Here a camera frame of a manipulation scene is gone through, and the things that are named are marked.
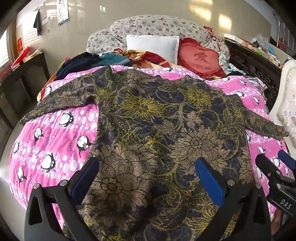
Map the white upholstered chair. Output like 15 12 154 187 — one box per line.
268 60 296 149

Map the dark floral patterned shirt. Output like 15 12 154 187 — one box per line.
20 66 289 241

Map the red heart-shaped cushion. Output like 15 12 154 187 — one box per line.
177 37 228 78

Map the light blue ruffled cloth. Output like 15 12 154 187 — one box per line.
218 52 237 73

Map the dark carved wooden headboard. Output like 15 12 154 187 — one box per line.
224 38 281 112

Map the wall calendar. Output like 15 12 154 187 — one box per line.
57 0 70 26

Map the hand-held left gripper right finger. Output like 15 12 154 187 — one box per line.
195 158 272 241

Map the window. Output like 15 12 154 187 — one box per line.
0 30 10 67

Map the teal garment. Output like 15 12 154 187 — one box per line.
98 51 132 67

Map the pink penguin print blanket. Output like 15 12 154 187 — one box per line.
9 65 296 232

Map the navy blue garment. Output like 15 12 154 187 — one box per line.
55 52 102 80

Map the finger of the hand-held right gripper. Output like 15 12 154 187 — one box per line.
277 150 296 180
255 153 289 193

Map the beige flat package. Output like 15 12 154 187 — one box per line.
23 48 42 62

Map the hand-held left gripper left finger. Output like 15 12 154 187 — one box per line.
24 157 100 241

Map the white pillow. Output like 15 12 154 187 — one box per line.
126 34 180 63

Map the dark green hanging cloth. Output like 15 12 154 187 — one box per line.
33 10 42 36

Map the pile of assorted clutter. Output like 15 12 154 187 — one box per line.
224 32 287 67

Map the dark wooden side table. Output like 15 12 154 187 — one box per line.
0 52 50 126

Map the small floral rolled quilt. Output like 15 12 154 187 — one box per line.
86 29 126 53

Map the red flat box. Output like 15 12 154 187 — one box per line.
11 46 31 66

